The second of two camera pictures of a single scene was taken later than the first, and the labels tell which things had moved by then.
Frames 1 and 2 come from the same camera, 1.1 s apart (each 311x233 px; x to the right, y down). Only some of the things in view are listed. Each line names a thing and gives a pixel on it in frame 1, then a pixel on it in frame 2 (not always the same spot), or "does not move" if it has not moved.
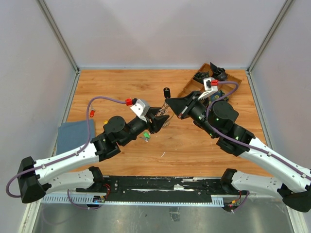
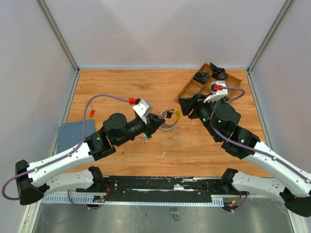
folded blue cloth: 72,134 does not move
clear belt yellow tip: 164,108 to 167,127
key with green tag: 146,136 does not move
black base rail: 157,189 does not move
